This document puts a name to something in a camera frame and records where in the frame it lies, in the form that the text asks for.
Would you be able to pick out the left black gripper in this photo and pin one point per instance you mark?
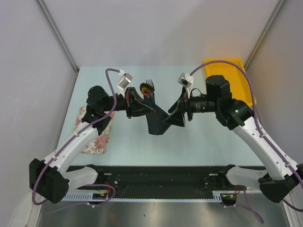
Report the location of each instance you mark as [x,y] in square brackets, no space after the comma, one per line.
[134,108]

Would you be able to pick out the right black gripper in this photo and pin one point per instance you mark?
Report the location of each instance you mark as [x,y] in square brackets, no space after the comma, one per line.
[177,118]

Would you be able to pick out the iridescent rainbow fork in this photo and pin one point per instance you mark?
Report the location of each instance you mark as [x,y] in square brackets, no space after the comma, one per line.
[151,89]

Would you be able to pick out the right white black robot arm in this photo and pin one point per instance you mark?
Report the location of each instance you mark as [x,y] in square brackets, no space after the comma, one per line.
[281,174]

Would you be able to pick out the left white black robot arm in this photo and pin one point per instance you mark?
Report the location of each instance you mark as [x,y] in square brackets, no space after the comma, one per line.
[50,177]

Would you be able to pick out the floral pattern tray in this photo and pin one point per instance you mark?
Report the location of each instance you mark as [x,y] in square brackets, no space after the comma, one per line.
[99,145]

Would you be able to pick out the yellow plastic bin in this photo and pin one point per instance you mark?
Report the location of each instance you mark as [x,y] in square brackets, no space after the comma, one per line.
[238,84]

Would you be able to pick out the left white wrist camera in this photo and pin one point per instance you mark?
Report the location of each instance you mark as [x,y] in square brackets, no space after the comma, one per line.
[125,80]

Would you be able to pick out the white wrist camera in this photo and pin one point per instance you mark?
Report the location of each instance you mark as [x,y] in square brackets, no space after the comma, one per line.
[186,80]
[125,80]

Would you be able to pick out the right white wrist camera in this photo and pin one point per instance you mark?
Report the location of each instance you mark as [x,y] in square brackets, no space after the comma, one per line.
[186,80]

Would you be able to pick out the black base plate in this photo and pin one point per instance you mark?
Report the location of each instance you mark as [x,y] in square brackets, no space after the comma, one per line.
[163,182]

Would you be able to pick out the white slotted cable duct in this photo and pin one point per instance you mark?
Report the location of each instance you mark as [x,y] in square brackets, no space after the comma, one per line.
[78,196]

